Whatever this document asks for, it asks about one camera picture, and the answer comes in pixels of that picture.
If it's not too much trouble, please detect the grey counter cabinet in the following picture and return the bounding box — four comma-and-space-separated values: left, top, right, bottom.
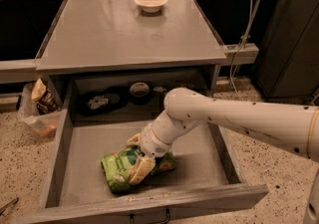
0, 0, 260, 85

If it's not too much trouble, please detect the white cable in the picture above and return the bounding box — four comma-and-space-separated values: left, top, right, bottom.
228, 0, 254, 100

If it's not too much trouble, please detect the black round can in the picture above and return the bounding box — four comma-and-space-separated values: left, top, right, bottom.
129, 82, 151, 106

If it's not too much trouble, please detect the black drawer handle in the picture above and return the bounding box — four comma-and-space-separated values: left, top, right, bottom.
130, 208, 170, 224

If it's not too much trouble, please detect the white bowl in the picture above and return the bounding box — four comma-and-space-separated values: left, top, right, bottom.
134, 0, 168, 13

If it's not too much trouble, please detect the black flat pouch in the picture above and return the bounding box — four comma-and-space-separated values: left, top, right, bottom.
76, 87, 129, 116

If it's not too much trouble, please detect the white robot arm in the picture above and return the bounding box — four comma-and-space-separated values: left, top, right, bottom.
130, 88, 319, 219

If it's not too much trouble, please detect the grey open drawer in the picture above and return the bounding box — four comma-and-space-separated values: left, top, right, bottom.
14, 68, 258, 224

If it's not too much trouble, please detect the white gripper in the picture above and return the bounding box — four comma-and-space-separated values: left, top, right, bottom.
127, 124, 171, 185

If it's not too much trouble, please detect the crumpled white wrapper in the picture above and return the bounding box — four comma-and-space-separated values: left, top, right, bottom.
154, 86, 167, 94

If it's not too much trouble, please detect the clear plastic bin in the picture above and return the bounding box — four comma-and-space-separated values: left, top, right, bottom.
18, 83, 60, 136

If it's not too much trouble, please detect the dark grey cabinet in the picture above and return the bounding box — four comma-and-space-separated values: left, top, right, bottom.
254, 0, 319, 99

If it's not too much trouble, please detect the green rice chip bag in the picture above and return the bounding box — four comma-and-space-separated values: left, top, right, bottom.
101, 146, 176, 193

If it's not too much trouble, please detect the brown snack bag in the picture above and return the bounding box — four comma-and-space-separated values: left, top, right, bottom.
31, 79, 59, 114

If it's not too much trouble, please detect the metal pole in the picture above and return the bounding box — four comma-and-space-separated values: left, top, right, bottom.
238, 0, 261, 49

